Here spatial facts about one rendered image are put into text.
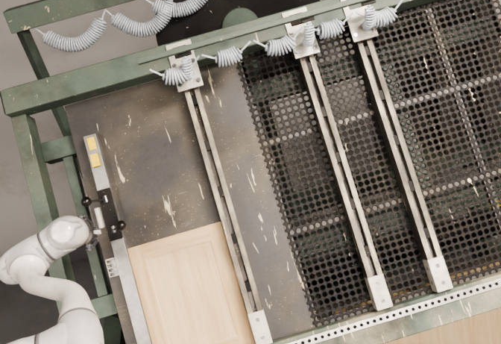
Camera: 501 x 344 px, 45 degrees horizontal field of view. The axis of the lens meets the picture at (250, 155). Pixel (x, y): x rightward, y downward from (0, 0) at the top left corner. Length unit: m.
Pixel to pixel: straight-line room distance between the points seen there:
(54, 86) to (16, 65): 2.34
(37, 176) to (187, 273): 0.68
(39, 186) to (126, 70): 0.55
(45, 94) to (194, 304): 0.98
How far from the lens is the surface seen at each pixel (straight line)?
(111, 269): 2.45
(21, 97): 2.50
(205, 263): 2.38
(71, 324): 1.51
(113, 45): 4.56
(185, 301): 2.40
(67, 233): 1.90
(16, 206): 5.28
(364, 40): 2.48
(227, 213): 2.36
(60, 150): 2.56
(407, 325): 2.44
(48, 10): 2.91
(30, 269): 1.92
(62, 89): 2.46
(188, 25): 2.94
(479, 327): 2.91
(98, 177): 2.43
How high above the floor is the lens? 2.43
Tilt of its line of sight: 23 degrees down
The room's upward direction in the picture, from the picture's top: 15 degrees counter-clockwise
